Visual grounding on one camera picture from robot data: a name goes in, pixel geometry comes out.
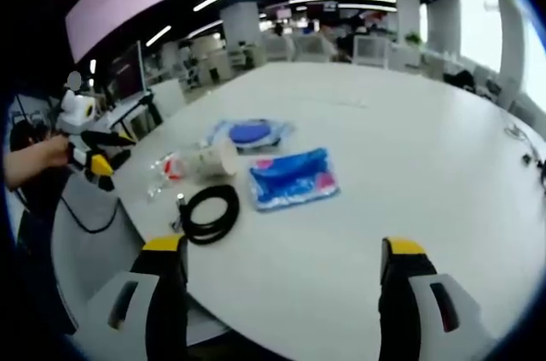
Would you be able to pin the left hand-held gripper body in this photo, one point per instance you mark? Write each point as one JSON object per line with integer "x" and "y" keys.
{"x": 77, "y": 110}

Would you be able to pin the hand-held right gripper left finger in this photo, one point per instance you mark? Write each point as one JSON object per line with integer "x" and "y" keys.
{"x": 128, "y": 310}

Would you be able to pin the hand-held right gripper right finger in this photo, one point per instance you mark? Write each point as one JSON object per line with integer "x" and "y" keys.
{"x": 431, "y": 310}

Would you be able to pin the clear bag with red item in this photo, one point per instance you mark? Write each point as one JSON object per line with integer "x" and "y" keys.
{"x": 168, "y": 169}

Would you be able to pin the small silver metal cylinder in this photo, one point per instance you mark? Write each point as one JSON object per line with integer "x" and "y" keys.
{"x": 179, "y": 211}

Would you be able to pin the white paper cup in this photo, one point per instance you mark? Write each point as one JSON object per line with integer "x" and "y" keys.
{"x": 215, "y": 159}

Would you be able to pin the clear packet with blue disc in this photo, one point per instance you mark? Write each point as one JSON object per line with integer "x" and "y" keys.
{"x": 251, "y": 132}

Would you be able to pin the blue patterned plastic packet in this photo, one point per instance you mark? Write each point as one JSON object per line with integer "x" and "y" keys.
{"x": 294, "y": 179}

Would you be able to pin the monitor on stand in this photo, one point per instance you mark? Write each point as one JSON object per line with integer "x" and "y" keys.
{"x": 126, "y": 73}

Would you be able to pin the white table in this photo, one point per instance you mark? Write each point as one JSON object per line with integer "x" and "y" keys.
{"x": 341, "y": 228}

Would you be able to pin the white pillar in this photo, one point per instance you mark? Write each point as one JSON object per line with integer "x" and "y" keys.
{"x": 407, "y": 15}
{"x": 241, "y": 32}

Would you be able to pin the white office chair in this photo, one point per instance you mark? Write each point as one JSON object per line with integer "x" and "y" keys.
{"x": 277, "y": 47}
{"x": 370, "y": 50}

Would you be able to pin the green potted plant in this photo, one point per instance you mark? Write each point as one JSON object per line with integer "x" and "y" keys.
{"x": 413, "y": 39}

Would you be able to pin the large wall screen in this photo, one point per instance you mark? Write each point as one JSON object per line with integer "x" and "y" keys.
{"x": 113, "y": 2}

